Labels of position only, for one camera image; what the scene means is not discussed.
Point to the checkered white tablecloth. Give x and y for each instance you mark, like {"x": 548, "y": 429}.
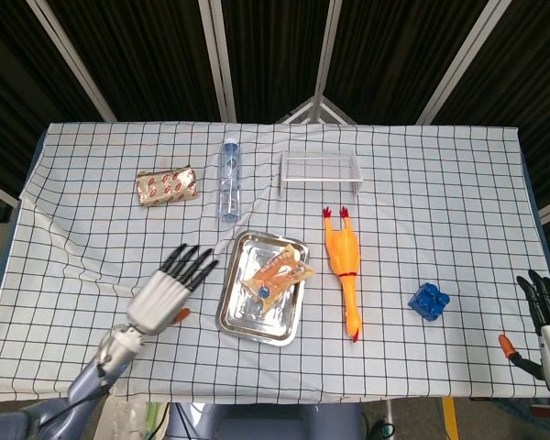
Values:
{"x": 275, "y": 229}

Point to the orange snack packet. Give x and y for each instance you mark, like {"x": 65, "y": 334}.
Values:
{"x": 277, "y": 277}

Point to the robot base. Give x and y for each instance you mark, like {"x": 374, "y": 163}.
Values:
{"x": 266, "y": 424}

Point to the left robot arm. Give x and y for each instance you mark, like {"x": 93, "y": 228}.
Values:
{"x": 87, "y": 380}

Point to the clear plastic water bottle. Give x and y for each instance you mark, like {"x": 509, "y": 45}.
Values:
{"x": 229, "y": 183}

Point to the stainless steel tray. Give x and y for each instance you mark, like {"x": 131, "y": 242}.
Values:
{"x": 261, "y": 316}

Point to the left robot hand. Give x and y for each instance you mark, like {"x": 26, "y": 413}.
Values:
{"x": 165, "y": 293}

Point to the gold red-printed snack package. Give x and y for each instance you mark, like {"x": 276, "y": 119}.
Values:
{"x": 167, "y": 187}

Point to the orange rubber chicken toy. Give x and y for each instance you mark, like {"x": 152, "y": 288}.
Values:
{"x": 346, "y": 261}

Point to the blue building block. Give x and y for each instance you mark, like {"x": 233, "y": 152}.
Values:
{"x": 430, "y": 301}

